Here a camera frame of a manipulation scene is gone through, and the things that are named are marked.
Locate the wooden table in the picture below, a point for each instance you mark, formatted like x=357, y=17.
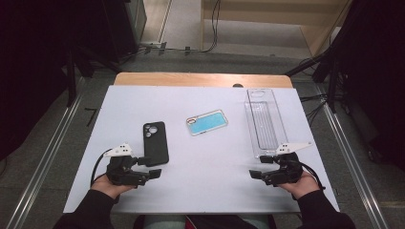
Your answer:
x=191, y=79

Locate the blue and orange phone case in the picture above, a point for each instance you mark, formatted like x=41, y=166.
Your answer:
x=207, y=123

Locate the wooden shelf unit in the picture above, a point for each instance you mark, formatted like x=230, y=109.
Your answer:
x=318, y=19

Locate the clear plastic tray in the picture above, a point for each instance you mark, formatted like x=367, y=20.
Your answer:
x=266, y=124

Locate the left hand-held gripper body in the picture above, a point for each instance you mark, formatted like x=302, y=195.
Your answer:
x=122, y=168

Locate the white board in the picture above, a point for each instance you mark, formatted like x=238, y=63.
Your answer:
x=207, y=178

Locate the black cabinet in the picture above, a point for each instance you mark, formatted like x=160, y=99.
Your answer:
x=124, y=28

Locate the black metal stand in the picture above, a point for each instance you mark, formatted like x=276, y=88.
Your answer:
x=332, y=86
x=71, y=79

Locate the person's right hand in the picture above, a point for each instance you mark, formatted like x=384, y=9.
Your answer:
x=304, y=187

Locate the aluminium floor rail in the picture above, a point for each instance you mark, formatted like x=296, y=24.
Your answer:
x=353, y=165
x=44, y=162

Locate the black phone case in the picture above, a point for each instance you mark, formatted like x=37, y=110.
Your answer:
x=156, y=146

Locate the black round table grommet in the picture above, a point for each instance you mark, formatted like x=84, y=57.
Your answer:
x=237, y=85

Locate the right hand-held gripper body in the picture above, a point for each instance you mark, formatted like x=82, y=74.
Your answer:
x=286, y=171

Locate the person's left hand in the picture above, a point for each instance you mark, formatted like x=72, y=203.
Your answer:
x=106, y=189

